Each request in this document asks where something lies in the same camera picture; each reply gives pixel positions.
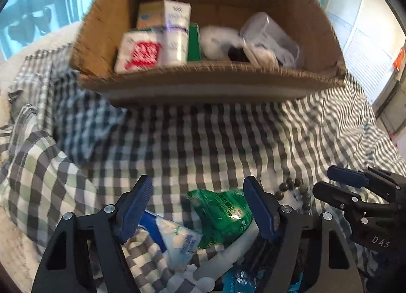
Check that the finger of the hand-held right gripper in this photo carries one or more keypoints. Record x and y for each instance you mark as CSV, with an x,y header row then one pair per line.
x,y
333,196
345,175

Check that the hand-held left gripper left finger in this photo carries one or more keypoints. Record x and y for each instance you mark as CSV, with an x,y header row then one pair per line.
x,y
136,207

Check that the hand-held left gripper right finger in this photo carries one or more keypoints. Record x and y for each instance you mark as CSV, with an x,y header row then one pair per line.
x,y
258,210

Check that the green plastic packet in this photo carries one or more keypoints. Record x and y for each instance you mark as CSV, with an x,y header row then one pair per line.
x,y
222,217

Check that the blue and white tissue packet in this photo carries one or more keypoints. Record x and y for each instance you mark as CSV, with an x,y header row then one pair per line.
x,y
171,232

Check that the blue plastic packet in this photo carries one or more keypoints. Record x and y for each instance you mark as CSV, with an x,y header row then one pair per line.
x,y
238,280

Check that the beige cabinet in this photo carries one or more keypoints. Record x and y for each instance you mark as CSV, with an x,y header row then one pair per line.
x,y
391,112

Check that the grey checked bed sheet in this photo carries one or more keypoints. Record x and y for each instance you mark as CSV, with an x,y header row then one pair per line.
x,y
190,141

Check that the orange tag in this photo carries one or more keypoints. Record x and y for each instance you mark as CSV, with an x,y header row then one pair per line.
x,y
399,60

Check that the white slatted wardrobe doors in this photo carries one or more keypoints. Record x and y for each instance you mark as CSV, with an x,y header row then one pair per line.
x,y
364,27

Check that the white packet red label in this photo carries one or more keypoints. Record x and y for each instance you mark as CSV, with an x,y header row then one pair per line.
x,y
139,52

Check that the clear plastic case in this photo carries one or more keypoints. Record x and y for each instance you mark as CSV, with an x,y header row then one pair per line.
x,y
269,36

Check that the white tube purple print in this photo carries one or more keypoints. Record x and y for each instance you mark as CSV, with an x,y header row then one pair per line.
x,y
174,49

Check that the white plush toy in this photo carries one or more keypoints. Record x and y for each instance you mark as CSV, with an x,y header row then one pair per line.
x,y
215,41

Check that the white fleece blanket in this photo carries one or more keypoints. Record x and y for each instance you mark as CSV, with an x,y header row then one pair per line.
x,y
47,42

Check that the white box blue print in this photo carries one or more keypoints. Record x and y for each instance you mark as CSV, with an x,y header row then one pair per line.
x,y
155,11

